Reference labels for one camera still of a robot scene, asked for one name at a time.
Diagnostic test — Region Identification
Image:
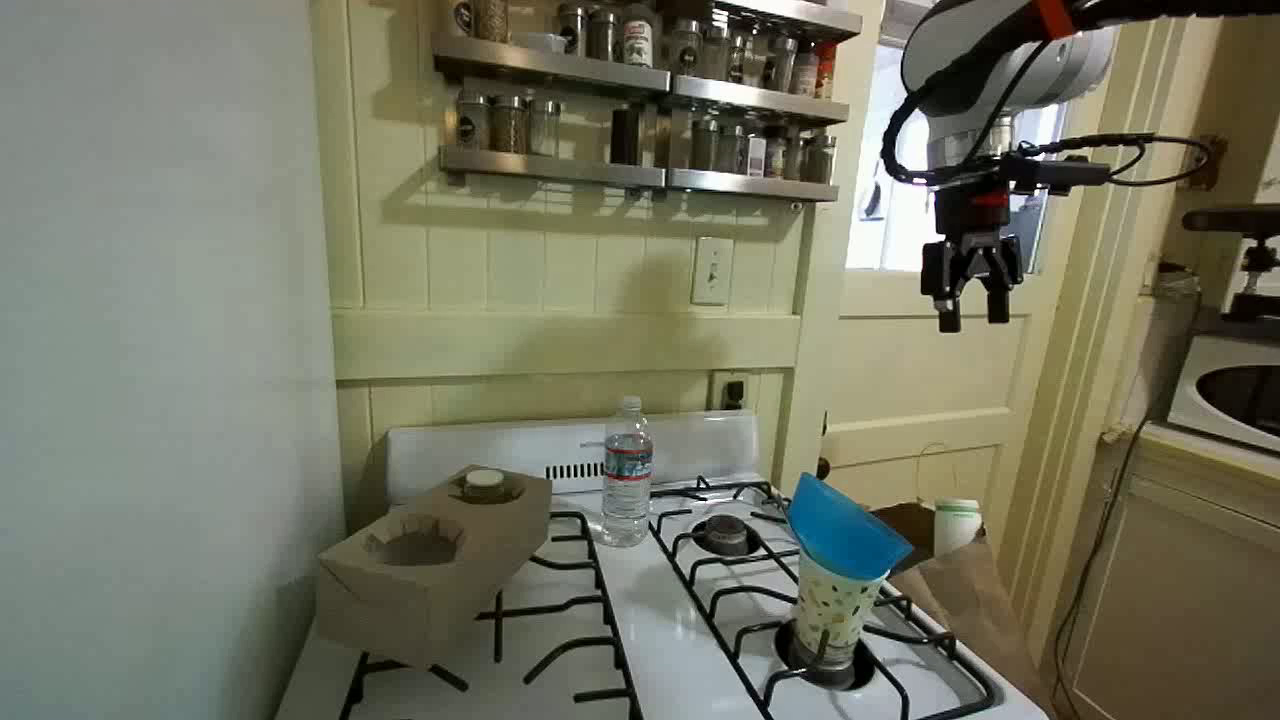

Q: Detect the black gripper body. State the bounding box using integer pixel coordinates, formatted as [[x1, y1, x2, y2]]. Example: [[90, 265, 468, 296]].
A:
[[915, 179, 1032, 296]]

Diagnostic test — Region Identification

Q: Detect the small white cup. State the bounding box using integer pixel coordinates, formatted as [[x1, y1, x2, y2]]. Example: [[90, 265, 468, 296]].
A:
[[932, 496, 987, 560]]

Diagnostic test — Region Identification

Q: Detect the polka dot paper cup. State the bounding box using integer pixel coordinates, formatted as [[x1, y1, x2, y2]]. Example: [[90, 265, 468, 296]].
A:
[[793, 537, 889, 681]]

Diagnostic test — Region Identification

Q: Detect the clear plastic water bottle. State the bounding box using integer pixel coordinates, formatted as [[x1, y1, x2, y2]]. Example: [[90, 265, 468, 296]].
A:
[[595, 392, 654, 553]]

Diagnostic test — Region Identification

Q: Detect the cream door with window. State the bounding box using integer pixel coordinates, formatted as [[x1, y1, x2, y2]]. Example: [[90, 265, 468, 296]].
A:
[[806, 23, 1091, 571]]

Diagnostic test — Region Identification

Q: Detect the blue plastic funnel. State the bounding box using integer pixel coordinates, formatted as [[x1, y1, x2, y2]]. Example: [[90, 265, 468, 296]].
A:
[[783, 472, 919, 586]]

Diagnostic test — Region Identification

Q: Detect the white microwave oven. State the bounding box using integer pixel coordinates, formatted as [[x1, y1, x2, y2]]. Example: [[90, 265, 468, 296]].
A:
[[1165, 330, 1280, 458]]

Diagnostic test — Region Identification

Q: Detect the black countertop appliance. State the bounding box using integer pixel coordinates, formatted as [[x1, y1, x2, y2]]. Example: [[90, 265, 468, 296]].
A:
[[1179, 201, 1280, 328]]

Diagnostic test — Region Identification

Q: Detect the short metal spice shelf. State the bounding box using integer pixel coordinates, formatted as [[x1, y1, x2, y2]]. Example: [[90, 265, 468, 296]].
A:
[[714, 0, 869, 39]]

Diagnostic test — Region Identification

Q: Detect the round gas burner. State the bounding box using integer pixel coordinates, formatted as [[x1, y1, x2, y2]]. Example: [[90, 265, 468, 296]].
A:
[[689, 510, 763, 560], [770, 615, 880, 696]]

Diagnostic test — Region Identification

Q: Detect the cream kitchen cabinet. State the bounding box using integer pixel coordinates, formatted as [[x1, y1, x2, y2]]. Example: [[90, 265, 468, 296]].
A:
[[1058, 420, 1280, 720]]

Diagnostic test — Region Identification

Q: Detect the black stove grate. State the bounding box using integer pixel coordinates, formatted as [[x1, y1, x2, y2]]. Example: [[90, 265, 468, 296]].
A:
[[336, 505, 647, 720], [647, 476, 1009, 720]]

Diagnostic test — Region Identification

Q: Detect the long metal spice shelf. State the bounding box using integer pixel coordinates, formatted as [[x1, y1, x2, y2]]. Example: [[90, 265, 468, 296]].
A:
[[426, 30, 854, 128], [436, 141, 844, 207]]

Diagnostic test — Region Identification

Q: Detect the white gas stove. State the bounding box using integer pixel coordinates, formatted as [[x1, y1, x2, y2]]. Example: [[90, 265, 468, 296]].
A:
[[272, 407, 1051, 720]]

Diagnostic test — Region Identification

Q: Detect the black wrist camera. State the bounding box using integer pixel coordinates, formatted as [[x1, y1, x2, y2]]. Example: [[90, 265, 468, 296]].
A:
[[1009, 151, 1115, 193]]

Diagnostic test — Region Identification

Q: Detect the black wall outlet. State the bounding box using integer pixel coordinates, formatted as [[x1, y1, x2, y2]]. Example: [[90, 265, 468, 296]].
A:
[[709, 366, 761, 415]]

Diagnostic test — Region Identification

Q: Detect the white light switch plate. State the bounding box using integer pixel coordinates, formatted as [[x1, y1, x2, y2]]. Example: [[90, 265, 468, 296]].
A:
[[689, 233, 741, 311]]

